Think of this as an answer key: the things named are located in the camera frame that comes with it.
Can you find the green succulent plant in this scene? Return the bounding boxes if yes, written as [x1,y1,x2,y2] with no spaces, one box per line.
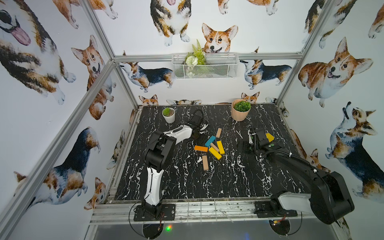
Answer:
[234,101,251,113]

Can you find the aluminium frame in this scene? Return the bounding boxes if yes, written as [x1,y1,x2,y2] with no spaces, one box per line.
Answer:
[0,0,355,240]

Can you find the teal long block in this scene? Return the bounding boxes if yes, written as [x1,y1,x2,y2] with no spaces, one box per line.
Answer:
[205,136,216,148]

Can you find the natural wood block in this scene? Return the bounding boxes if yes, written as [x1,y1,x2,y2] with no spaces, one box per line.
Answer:
[202,155,209,171]
[216,128,222,138]
[210,143,220,153]

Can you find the orange block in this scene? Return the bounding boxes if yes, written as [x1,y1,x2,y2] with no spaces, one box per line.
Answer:
[194,146,209,153]

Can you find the yellow block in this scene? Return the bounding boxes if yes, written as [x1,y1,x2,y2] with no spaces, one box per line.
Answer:
[217,141,225,155]
[209,147,222,160]

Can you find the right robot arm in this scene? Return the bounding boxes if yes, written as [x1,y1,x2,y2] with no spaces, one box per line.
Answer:
[237,129,355,225]

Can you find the beige plant pot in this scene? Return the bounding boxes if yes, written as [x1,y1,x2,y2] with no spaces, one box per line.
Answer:
[231,99,250,122]

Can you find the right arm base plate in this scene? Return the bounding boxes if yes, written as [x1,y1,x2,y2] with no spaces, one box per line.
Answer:
[254,201,298,219]

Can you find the small white plant pot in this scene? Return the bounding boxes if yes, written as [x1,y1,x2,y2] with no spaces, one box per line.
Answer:
[162,108,176,124]

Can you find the yellow toy shovel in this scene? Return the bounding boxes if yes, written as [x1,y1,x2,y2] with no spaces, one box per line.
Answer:
[266,133,275,143]

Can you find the natural wood block front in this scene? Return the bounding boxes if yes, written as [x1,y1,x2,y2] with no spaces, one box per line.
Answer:
[202,155,209,171]

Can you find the fern and white flower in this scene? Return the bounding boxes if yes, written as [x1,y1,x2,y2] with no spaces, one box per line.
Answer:
[184,40,207,75]

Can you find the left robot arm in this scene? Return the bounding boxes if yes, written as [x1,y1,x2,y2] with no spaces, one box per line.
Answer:
[142,109,204,212]

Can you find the white wire basket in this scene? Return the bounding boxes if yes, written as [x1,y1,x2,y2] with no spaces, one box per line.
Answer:
[172,53,240,80]

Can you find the yellow block right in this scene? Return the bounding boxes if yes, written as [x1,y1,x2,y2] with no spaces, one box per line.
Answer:
[217,141,225,155]

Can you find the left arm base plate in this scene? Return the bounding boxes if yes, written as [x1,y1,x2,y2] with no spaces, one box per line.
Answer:
[134,203,176,222]

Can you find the yellow block left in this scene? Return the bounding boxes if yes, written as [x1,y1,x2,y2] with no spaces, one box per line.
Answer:
[209,147,222,160]

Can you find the small green plant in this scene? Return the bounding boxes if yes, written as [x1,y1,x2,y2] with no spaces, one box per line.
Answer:
[163,108,173,117]

